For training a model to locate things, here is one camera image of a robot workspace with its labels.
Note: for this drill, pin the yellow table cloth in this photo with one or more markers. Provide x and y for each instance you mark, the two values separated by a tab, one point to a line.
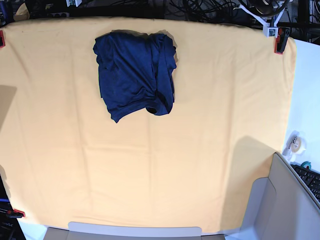
63	159

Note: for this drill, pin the red clamp top right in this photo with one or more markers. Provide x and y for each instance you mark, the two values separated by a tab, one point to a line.
281	40

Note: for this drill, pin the red clamp top left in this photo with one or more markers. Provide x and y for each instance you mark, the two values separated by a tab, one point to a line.
2	39

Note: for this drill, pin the grey cardboard box right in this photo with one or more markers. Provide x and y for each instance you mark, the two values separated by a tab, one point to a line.
281	207

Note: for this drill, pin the green tape roll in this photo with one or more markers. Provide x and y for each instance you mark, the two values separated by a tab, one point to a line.
306	165

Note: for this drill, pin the red clamp bottom left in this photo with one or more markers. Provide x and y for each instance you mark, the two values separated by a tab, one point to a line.
15	214

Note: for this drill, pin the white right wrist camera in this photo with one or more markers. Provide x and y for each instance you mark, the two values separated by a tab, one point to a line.
74	3

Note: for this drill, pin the navy blue long-sleeve shirt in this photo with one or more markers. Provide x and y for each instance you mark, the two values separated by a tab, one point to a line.
135	73

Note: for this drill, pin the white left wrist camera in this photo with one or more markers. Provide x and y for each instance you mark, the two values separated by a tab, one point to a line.
270	31

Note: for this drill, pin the clear tape dispenser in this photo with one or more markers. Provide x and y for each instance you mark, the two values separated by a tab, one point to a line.
295	146

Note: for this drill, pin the black keyboard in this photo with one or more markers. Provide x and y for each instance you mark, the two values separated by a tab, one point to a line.
310	178

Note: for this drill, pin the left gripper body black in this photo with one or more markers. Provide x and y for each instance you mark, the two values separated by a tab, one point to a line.
266	12

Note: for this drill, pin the grey cardboard box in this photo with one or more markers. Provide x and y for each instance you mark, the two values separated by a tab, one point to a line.
86	231
281	207

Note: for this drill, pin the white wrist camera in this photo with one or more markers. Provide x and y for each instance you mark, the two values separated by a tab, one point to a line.
270	31
74	3

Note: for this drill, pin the grey cardboard box bottom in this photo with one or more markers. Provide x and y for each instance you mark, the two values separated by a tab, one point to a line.
86	231

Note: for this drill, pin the red clamp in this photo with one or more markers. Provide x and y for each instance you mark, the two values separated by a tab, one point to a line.
15	214
2	39
281	40

